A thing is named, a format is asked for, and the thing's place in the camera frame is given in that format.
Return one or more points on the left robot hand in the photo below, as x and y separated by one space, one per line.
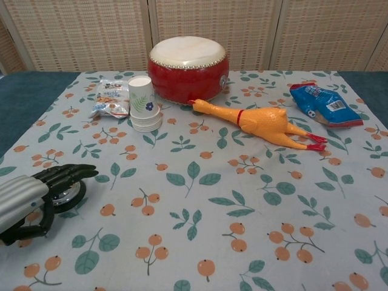
27 189

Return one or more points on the white snack bag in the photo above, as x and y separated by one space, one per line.
109 98

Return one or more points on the stack of paper cups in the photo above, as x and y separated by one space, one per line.
143 103

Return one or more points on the floral tablecloth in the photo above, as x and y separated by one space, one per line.
194 194

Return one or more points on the red drum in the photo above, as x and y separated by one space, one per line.
187 72

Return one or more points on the woven folding screen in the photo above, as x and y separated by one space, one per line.
194 33

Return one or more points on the yellow rubber chicken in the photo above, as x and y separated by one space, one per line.
257 118

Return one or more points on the blue snack bag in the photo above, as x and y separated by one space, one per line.
325 104

